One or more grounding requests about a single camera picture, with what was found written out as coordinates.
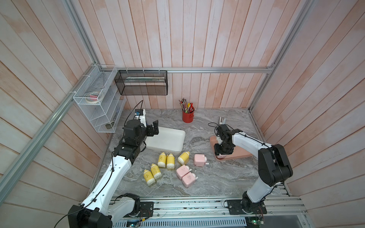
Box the pens and pencils bunch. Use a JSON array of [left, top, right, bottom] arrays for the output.
[[179, 98, 195, 114]]

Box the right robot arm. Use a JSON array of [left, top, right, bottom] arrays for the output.
[[213, 124, 293, 214]]

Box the tape roll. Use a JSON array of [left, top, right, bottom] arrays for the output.
[[85, 91, 105, 104]]

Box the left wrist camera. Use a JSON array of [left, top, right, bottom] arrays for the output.
[[134, 109, 146, 127]]

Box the red pen cup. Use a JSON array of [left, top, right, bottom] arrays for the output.
[[182, 111, 194, 123]]

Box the black mesh wall basket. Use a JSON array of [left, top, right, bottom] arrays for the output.
[[114, 70, 168, 96]]

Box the white storage tray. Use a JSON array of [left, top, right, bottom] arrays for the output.
[[145, 127, 186, 153]]

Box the yellow pencil sharpener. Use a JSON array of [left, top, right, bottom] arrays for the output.
[[157, 152, 167, 168], [143, 170, 156, 186], [177, 151, 190, 165], [166, 154, 175, 170], [151, 163, 162, 180]]

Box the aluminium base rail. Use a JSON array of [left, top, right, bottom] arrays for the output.
[[76, 196, 309, 228]]

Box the white wire wall shelf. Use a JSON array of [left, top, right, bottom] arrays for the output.
[[73, 65, 125, 134]]

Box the pink storage tray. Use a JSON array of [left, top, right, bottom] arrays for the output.
[[210, 136, 252, 161]]

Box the pink pencil sharpener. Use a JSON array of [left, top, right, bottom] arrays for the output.
[[194, 154, 209, 167], [216, 154, 227, 160], [182, 172, 198, 188], [176, 165, 192, 180]]

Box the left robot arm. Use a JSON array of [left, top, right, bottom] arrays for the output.
[[66, 119, 159, 228]]

